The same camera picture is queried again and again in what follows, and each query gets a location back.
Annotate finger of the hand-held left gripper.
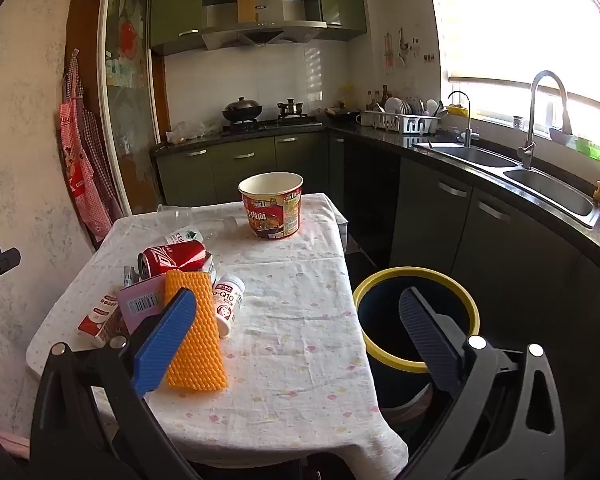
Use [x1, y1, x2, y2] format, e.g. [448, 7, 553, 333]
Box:
[0, 246, 22, 297]

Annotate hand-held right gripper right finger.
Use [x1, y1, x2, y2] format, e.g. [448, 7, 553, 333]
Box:
[399, 286, 566, 480]

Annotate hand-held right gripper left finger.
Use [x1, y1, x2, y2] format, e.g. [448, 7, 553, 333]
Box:
[30, 287, 201, 480]

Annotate orange foam net sleeve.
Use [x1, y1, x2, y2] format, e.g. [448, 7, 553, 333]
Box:
[164, 269, 229, 391]

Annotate pink box with barcode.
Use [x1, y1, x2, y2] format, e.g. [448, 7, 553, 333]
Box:
[117, 277, 168, 336]

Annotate dark bin with yellow rim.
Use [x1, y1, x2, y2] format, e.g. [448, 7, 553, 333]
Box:
[352, 266, 481, 411]

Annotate white pill bottle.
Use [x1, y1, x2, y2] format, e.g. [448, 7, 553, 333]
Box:
[212, 273, 246, 338]

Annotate red and white small carton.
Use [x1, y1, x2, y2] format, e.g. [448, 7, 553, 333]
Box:
[77, 294, 123, 348]

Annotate red soda can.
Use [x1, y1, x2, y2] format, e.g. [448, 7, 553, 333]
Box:
[137, 240, 208, 278]

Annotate clear bottle with green label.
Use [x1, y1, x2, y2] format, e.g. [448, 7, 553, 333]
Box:
[165, 216, 241, 246]

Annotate instant noodle paper bowl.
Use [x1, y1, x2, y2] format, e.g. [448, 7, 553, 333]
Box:
[238, 172, 304, 240]

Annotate wooden stool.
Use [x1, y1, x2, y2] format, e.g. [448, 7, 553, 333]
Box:
[380, 385, 433, 423]

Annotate white floral tablecloth table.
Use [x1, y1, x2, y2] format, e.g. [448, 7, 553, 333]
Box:
[26, 192, 409, 466]

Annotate dark red checked apron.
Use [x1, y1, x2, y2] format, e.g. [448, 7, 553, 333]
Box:
[77, 105, 126, 221]

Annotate pink cloth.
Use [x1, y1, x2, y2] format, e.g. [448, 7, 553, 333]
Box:
[0, 425, 31, 456]

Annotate green base cabinets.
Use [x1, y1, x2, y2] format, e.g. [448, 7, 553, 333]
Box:
[155, 127, 600, 480]

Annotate stainless double sink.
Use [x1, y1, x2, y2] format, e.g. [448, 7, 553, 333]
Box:
[412, 141, 600, 231]

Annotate frosted glass sliding door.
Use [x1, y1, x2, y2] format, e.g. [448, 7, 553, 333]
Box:
[99, 0, 168, 217]

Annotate clear plastic bag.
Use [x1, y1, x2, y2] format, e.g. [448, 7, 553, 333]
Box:
[167, 120, 223, 146]

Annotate small steel faucet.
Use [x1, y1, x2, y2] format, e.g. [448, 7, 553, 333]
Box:
[447, 90, 481, 147]

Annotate white dish rack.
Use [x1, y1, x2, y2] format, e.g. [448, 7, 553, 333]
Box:
[362, 110, 440, 135]

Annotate tall steel faucet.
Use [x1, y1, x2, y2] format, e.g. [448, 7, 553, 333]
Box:
[517, 70, 573, 170]

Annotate black gas stove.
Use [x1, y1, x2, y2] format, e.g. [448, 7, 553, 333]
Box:
[221, 115, 323, 136]

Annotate black wok with lid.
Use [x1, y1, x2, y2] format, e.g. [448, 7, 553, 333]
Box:
[222, 96, 263, 123]

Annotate row of sauce bottles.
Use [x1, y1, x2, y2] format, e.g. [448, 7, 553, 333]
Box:
[365, 85, 393, 111]

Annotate green plastic tray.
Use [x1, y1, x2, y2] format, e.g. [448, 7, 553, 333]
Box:
[575, 137, 600, 165]

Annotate steel range hood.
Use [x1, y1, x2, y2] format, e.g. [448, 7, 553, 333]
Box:
[200, 0, 328, 51]

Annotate green wall cabinets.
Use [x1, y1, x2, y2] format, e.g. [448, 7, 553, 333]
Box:
[149, 0, 370, 57]

